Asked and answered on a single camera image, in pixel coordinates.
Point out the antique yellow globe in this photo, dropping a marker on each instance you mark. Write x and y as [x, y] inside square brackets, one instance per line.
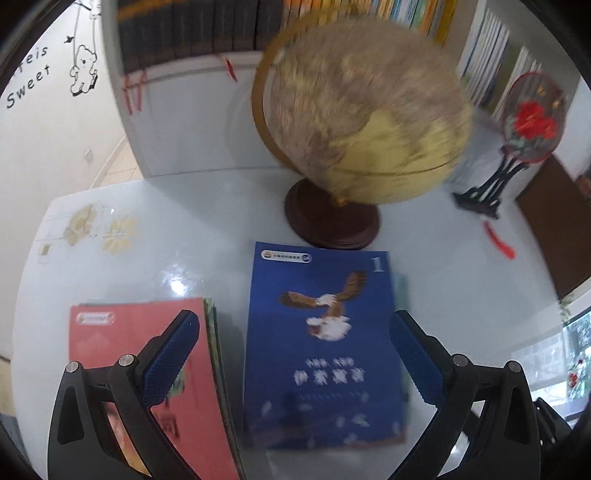
[364, 115]

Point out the black carved fan stand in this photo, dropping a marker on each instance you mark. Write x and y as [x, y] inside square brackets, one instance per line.
[494, 189]

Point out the row of pale thin spines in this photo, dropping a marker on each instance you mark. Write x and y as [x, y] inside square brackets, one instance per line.
[489, 55]

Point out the row of dark hardcover volumes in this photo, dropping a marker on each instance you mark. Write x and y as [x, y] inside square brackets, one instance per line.
[184, 27]

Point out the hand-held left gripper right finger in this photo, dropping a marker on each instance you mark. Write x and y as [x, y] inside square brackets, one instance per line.
[415, 360]

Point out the round red flower fan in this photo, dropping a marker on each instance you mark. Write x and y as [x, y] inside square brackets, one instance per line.
[533, 120]

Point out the white bookshelf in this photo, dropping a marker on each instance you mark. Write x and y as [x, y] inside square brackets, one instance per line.
[184, 120]

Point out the red tassel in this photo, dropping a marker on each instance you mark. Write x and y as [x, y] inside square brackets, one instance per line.
[501, 242]

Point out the black lettering wall sticker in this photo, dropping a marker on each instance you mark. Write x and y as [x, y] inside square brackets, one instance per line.
[27, 90]

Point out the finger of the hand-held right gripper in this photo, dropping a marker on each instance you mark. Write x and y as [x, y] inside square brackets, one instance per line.
[554, 424]

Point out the blue eagle cover book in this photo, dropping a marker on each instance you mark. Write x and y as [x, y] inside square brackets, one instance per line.
[295, 286]

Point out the salmon pink book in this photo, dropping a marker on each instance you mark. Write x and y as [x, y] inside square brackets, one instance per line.
[115, 332]

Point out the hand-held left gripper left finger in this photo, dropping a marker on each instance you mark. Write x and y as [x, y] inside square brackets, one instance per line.
[173, 355]

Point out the glass window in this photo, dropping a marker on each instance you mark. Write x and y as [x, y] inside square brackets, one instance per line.
[577, 360]

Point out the pale green cover book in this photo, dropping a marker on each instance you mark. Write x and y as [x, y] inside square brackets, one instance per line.
[401, 295]

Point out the brown wooden panel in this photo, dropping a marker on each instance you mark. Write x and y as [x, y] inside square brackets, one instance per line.
[554, 221]

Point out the bear swing wall sticker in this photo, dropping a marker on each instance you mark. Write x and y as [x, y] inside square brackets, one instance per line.
[85, 60]

